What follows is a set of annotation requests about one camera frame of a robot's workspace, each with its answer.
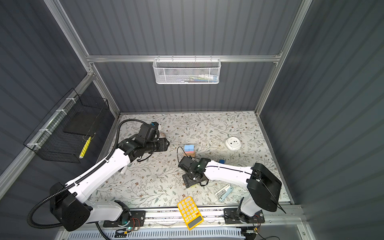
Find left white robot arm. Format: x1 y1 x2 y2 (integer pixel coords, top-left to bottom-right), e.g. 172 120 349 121
50 122 170 232

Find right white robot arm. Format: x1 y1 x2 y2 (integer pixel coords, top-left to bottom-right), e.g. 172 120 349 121
178 156 282 217

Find white light-blue stapler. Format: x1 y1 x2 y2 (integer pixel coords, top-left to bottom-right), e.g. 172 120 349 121
215 185 233 203

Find yellow calculator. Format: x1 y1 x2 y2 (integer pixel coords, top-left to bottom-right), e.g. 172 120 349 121
177 197 204 230

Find small white plastic clip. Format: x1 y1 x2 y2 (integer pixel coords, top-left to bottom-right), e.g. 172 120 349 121
120 166 127 175

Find white round device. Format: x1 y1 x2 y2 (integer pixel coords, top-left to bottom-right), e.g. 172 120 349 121
225 137 242 151

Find pens in white basket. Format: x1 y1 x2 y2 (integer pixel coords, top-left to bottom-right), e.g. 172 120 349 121
177 75 219 83

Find yellow marker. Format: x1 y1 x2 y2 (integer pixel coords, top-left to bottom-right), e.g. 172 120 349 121
79 137 92 159

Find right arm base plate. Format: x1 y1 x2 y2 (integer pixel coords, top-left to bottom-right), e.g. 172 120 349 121
224 208 265 225

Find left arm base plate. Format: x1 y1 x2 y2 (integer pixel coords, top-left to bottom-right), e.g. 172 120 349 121
103 211 146 228

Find white wire basket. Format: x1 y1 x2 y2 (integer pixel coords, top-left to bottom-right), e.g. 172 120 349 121
153 60 222 85

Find black wire basket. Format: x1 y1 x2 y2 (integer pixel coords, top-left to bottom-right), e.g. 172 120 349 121
24 89 110 164

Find black corrugated cable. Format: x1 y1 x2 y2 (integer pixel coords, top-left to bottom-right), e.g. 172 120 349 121
26 118 148 240

